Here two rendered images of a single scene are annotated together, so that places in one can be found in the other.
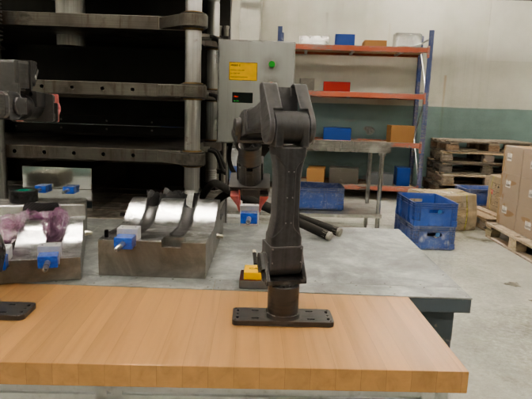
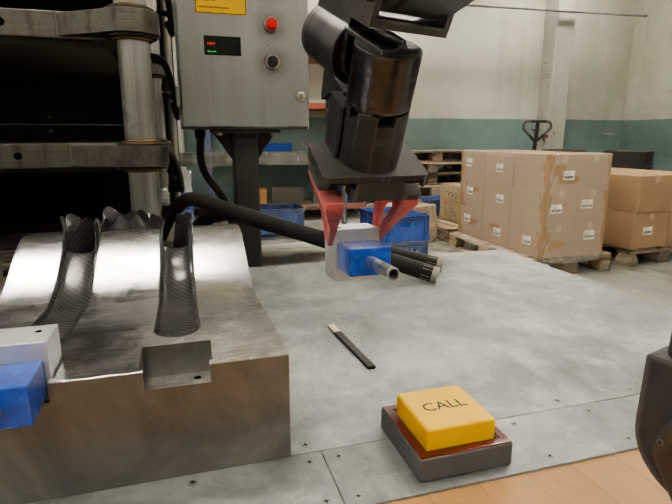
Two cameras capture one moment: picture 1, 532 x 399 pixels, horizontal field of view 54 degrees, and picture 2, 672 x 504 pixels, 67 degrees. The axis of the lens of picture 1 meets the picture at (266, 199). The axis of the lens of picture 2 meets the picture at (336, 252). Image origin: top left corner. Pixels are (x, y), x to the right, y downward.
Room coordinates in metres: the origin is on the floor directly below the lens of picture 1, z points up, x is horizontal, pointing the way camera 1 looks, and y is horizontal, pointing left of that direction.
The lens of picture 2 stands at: (0.86, 0.21, 1.05)
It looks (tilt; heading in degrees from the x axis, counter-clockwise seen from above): 13 degrees down; 343
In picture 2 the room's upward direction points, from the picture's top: straight up
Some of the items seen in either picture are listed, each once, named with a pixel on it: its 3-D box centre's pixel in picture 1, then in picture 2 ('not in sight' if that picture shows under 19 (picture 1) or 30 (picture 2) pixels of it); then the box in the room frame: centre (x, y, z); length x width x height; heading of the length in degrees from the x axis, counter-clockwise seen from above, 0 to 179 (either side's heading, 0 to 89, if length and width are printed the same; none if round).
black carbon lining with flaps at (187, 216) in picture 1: (166, 210); (122, 262); (1.46, 0.28, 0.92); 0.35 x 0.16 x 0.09; 0
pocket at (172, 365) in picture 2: (172, 246); (178, 377); (1.25, 0.22, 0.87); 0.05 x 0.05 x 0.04; 0
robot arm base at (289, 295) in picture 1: (283, 300); not in sight; (1.00, -0.04, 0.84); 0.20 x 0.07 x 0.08; 92
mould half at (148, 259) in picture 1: (170, 226); (136, 299); (1.48, 0.27, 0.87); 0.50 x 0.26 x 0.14; 0
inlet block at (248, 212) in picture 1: (248, 218); (367, 259); (1.32, 0.04, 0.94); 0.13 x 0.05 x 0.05; 0
